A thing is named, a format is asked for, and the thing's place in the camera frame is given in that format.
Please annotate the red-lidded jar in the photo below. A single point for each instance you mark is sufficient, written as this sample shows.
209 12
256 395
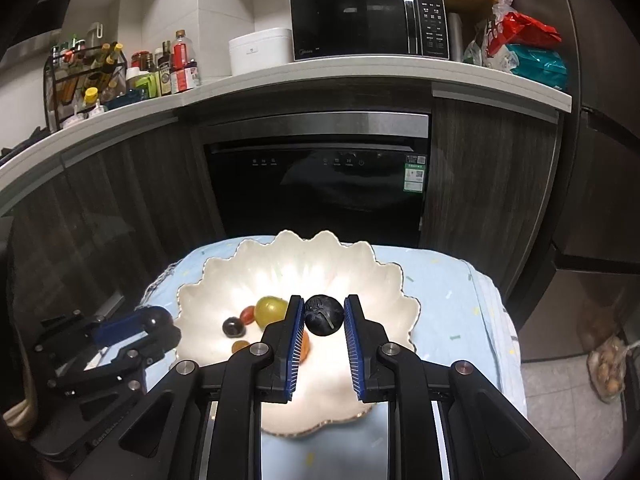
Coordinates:
140 60

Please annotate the red cherry tomato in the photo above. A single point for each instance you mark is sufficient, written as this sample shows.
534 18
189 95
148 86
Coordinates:
247 314

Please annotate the white scalloped bowl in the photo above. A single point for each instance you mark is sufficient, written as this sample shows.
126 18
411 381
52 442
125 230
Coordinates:
310 270

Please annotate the black microwave oven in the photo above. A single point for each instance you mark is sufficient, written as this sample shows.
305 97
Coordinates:
360 22

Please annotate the stainless steel cup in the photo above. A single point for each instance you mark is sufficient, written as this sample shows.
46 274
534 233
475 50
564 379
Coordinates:
455 37

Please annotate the light blue tablecloth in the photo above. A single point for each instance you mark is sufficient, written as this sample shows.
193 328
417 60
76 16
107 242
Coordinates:
450 310

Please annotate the white rice cooker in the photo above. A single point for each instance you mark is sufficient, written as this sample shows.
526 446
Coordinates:
260 52

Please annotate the yellow-capped bottle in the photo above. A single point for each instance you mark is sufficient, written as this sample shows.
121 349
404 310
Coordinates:
91 99

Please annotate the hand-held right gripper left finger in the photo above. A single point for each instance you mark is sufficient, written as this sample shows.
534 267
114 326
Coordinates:
295 355

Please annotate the green plastic container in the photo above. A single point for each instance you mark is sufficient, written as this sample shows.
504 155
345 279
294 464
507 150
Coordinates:
146 86

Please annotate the clear bag of brown produce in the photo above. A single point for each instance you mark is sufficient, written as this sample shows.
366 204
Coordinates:
607 370

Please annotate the red plastic bag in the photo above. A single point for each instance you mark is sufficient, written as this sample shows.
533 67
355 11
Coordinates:
525 32

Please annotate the small dark round fruit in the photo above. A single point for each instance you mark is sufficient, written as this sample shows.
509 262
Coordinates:
233 326

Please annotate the black built-in dishwasher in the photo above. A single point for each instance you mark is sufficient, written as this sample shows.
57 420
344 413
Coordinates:
320 195

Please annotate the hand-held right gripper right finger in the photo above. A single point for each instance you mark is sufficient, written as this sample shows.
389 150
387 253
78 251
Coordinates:
353 355

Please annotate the dark steel refrigerator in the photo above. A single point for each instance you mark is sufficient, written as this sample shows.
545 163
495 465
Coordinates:
600 160

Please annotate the orange round fruit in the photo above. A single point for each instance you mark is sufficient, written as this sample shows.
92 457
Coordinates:
305 347

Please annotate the teal plastic bag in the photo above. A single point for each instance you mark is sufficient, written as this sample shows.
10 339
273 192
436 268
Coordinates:
540 67

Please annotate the dark wood kitchen cabinet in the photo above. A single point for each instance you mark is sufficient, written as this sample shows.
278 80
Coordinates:
490 185

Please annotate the dark bottle with green label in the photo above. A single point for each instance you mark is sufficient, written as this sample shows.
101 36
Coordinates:
165 80

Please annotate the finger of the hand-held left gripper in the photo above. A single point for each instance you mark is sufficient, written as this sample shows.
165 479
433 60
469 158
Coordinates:
150 345
125 327

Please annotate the clear bottle with red label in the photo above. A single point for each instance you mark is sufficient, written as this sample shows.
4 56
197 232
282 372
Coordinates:
184 67

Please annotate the small orange cherry tomato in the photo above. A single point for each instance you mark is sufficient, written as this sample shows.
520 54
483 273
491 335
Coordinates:
240 346

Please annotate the yellow-green round fruit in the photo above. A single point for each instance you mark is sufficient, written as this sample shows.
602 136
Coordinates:
270 311

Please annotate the clear plastic bag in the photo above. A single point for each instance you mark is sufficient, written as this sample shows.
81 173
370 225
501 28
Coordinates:
480 50

